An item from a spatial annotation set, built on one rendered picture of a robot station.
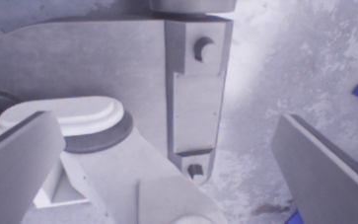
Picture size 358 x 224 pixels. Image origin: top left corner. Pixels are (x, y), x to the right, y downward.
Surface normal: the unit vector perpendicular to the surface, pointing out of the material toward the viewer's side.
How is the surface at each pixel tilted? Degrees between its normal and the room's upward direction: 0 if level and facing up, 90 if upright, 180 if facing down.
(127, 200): 90
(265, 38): 0
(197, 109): 0
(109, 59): 0
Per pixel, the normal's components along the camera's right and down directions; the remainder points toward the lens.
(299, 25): 0.19, 0.50
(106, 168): 0.01, -0.86
